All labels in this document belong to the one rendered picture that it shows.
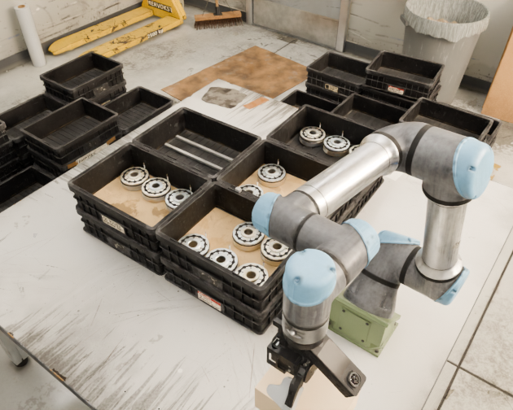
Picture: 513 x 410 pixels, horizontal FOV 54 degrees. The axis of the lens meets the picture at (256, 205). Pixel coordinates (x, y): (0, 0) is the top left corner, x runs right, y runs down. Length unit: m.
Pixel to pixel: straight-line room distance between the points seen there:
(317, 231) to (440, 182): 0.36
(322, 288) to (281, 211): 0.19
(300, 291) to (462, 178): 0.47
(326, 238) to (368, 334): 0.73
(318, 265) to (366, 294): 0.71
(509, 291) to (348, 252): 2.09
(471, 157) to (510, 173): 2.52
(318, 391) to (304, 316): 0.26
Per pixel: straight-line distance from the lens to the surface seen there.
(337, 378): 0.87
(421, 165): 1.09
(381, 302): 1.44
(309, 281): 0.71
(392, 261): 1.42
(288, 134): 2.02
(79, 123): 2.93
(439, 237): 1.24
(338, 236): 0.80
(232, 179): 1.76
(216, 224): 1.67
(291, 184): 1.83
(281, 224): 0.84
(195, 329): 1.57
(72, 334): 1.65
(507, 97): 4.07
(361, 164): 1.00
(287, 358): 0.89
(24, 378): 2.49
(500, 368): 2.53
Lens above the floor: 2.00
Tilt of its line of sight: 42 degrees down
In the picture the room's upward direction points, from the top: straight up
